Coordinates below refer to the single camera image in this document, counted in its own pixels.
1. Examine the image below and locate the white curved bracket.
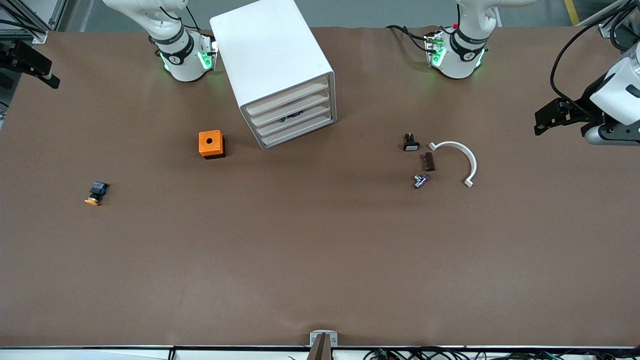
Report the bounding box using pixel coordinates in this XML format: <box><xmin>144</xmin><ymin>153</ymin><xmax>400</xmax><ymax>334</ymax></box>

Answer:
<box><xmin>428</xmin><ymin>141</ymin><xmax>478</xmax><ymax>188</ymax></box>

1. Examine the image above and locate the black base cable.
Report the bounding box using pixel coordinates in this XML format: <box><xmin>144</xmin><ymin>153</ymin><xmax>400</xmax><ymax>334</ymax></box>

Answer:
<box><xmin>385</xmin><ymin>24</ymin><xmax>436</xmax><ymax>53</ymax></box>

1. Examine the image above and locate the white table edge rail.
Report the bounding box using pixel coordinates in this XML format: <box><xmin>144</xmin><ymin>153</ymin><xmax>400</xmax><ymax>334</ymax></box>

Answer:
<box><xmin>0</xmin><ymin>346</ymin><xmax>640</xmax><ymax>360</ymax></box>

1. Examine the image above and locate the aluminium frame profile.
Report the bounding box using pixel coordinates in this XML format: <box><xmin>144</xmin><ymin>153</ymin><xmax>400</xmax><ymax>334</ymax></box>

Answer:
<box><xmin>0</xmin><ymin>0</ymin><xmax>76</xmax><ymax>45</ymax></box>
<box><xmin>575</xmin><ymin>0</ymin><xmax>640</xmax><ymax>39</ymax></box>

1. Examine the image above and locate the orange mushroom push button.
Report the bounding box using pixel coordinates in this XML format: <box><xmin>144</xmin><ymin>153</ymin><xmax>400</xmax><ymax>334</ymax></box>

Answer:
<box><xmin>84</xmin><ymin>181</ymin><xmax>110</xmax><ymax>207</ymax></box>

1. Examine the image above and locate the brown table cover mat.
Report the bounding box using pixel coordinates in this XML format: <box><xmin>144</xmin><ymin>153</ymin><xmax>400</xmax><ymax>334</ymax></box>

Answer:
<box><xmin>0</xmin><ymin>25</ymin><xmax>640</xmax><ymax>349</ymax></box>

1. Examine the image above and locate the orange box with hole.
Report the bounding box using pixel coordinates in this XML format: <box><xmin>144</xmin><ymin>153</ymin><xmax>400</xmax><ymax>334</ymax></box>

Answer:
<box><xmin>198</xmin><ymin>130</ymin><xmax>226</xmax><ymax>160</ymax></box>

